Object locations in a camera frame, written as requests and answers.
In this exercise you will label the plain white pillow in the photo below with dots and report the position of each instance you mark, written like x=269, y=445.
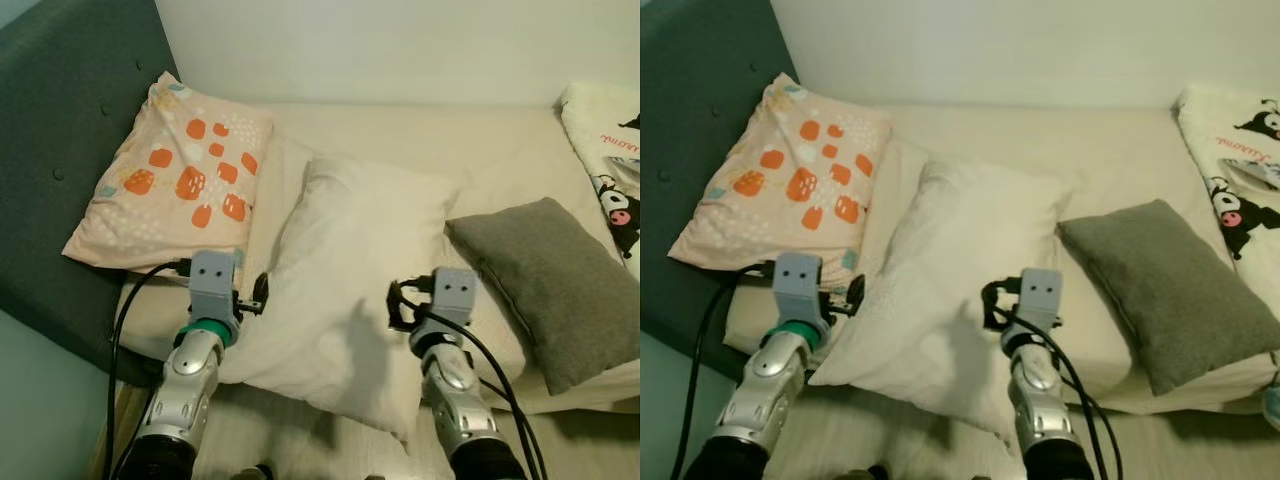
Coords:
x=340, y=260
x=950, y=260

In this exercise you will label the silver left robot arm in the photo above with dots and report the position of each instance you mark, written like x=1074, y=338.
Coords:
x=765, y=380
x=190, y=380

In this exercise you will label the pink pillow with orange shapes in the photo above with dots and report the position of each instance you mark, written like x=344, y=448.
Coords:
x=800, y=170
x=190, y=170

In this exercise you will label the grey pillow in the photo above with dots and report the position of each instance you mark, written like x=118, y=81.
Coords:
x=550, y=290
x=1170, y=290

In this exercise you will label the mattress with beige sheet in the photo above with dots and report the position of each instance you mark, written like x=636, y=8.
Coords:
x=500, y=150
x=1100, y=150

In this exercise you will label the cream blanket with cartoon print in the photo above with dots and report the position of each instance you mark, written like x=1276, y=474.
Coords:
x=605, y=150
x=1235, y=150

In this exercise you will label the teal upholstered headboard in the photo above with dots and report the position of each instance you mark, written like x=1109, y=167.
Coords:
x=700, y=90
x=70, y=90

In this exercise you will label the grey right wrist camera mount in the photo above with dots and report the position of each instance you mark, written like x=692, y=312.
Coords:
x=1040, y=295
x=453, y=295

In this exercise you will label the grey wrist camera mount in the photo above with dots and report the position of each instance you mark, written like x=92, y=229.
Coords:
x=212, y=285
x=1040, y=295
x=798, y=285
x=453, y=295

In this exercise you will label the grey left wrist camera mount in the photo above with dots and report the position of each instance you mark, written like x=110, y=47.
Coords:
x=798, y=285
x=212, y=285

